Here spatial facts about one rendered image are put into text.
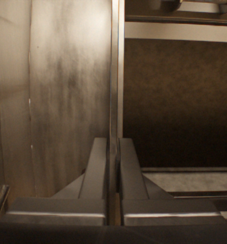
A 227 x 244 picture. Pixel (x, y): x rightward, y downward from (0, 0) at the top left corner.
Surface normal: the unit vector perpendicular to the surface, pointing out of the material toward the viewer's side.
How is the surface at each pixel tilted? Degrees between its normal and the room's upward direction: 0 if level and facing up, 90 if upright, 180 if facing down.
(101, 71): 11
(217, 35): 0
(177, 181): 71
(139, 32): 0
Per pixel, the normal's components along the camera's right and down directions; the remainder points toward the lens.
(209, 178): 0.01, -0.81
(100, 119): 0.00, 0.12
